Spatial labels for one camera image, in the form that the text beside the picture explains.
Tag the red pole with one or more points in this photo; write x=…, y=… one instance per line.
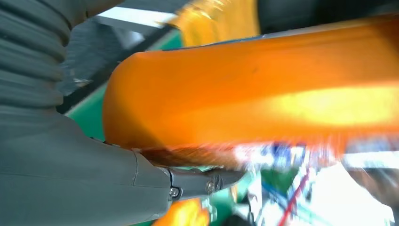
x=293, y=199

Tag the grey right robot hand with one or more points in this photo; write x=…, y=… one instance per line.
x=62, y=181

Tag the yellow taped cardboard board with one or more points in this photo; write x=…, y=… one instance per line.
x=218, y=18

